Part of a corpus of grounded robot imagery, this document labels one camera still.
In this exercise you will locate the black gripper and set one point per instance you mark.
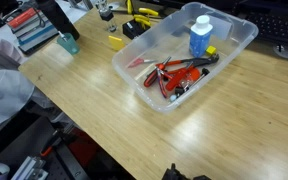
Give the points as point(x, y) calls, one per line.
point(106, 14)

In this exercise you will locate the clear plastic storage container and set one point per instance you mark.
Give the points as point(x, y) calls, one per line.
point(150, 40)

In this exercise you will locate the yellow flat card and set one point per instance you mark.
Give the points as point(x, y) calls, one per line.
point(116, 43)

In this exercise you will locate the black rectangular box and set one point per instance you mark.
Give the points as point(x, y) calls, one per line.
point(132, 29)

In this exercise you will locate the white paper sheet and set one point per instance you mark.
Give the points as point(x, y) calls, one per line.
point(75, 11)

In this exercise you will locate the teal plastic cup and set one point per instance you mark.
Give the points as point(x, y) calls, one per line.
point(69, 44)

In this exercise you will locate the stack of books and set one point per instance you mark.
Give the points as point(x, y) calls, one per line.
point(34, 31)

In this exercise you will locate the white blue plastic bottle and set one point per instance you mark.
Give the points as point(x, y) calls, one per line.
point(200, 36)

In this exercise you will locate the red flat case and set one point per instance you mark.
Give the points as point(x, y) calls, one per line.
point(21, 18)

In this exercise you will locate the small black block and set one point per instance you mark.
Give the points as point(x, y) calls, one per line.
point(179, 91)

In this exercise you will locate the small white ball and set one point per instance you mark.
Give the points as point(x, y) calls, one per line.
point(173, 98)

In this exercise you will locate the long orange black pliers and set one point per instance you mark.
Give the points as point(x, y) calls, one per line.
point(200, 61)

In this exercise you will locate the small yellow cube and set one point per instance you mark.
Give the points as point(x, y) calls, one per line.
point(211, 50)

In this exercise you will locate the black round knob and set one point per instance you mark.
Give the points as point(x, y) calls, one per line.
point(205, 71)

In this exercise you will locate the white plastic sheet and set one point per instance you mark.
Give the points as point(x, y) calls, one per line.
point(4, 86)

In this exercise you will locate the red box under table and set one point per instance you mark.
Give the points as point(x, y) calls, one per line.
point(84, 148)

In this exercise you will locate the black device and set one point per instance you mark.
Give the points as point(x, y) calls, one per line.
point(177, 175)

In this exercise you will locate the aluminium extrusion profile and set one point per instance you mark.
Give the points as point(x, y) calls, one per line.
point(29, 168)

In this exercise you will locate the black computer keyboard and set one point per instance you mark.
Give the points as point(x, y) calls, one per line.
point(277, 25)

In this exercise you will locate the grey monitor stand base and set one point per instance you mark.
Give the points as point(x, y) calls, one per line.
point(285, 51)

